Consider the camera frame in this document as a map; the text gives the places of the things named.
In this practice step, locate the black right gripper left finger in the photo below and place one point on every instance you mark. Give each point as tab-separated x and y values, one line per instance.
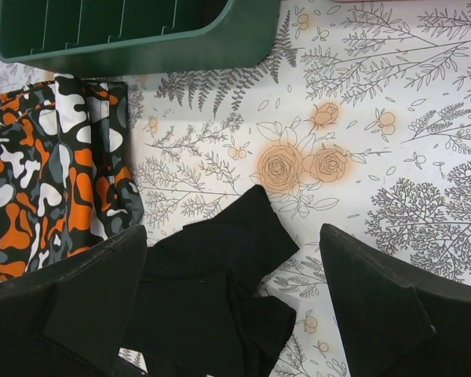
69	318

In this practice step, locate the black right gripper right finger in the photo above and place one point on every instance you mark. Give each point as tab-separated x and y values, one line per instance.
395	319

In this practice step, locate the black underwear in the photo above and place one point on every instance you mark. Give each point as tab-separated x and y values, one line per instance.
197	310

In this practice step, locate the orange camouflage underwear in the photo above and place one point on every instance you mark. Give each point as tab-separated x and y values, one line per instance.
65	184

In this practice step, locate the green divided organizer box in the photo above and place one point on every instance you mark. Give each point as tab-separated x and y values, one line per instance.
90	38

